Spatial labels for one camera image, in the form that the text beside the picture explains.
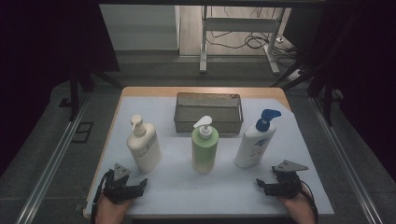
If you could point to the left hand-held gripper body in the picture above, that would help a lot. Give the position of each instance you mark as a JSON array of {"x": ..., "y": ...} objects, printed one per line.
[{"x": 116, "y": 189}]

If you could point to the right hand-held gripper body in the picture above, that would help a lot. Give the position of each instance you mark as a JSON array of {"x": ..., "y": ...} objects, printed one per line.
[{"x": 288, "y": 183}]

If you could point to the cream pump bottle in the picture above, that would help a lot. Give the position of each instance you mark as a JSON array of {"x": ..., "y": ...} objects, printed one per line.
[{"x": 144, "y": 149}]

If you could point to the white bottle with blue pump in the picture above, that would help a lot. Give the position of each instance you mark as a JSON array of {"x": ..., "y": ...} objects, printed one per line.
[{"x": 253, "y": 146}]

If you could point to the green pump bottle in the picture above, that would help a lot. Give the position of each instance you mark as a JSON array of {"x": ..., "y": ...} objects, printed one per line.
[{"x": 204, "y": 152}]

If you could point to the metal mesh basket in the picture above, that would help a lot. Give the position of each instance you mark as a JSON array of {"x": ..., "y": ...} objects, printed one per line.
[{"x": 208, "y": 109}]

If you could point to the person's left hand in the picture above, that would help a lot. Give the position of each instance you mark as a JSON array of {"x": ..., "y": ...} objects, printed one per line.
[{"x": 110, "y": 213}]

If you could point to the person's right hand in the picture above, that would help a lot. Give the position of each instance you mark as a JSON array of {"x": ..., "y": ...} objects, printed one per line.
[{"x": 299, "y": 210}]

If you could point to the pale blue table mat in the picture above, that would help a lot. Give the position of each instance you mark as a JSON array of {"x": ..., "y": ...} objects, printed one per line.
[{"x": 193, "y": 193}]

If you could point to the black tripod stand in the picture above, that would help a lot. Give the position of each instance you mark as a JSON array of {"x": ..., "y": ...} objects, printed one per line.
[
  {"x": 327, "y": 99},
  {"x": 74, "y": 93}
]

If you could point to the white power strip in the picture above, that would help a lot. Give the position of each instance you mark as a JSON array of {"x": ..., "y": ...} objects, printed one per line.
[{"x": 295, "y": 75}]

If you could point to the white cabinet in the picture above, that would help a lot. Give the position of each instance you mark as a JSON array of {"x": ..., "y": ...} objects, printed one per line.
[{"x": 140, "y": 28}]

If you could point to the aluminium floor rail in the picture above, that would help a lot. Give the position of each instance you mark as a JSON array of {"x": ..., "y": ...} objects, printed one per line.
[
  {"x": 345, "y": 161},
  {"x": 49, "y": 168}
]

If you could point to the white metal stand frame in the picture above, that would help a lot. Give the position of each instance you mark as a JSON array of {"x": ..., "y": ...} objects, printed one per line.
[{"x": 238, "y": 24}]

